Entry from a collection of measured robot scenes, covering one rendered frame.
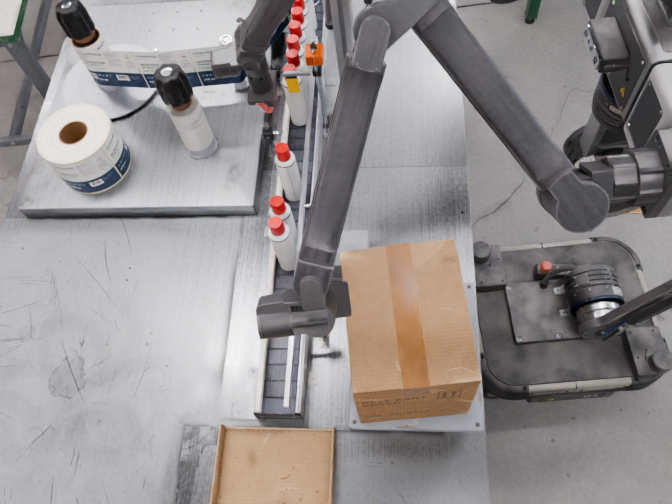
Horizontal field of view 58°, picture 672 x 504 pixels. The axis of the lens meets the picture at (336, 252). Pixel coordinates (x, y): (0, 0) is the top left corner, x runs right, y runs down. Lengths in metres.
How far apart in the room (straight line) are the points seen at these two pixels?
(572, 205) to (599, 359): 1.30
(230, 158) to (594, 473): 1.58
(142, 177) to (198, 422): 0.70
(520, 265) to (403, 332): 1.13
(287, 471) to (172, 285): 0.57
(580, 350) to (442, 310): 1.04
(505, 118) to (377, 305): 0.48
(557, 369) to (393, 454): 0.87
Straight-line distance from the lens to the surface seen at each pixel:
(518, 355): 2.14
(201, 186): 1.72
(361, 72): 0.86
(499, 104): 0.90
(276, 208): 1.39
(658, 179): 0.98
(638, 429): 2.43
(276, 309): 0.99
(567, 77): 3.14
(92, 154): 1.72
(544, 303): 2.20
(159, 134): 1.88
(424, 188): 1.69
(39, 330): 1.76
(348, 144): 0.88
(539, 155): 0.93
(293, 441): 1.45
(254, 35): 1.37
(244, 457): 1.47
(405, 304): 1.21
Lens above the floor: 2.24
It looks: 62 degrees down
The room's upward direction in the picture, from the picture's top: 12 degrees counter-clockwise
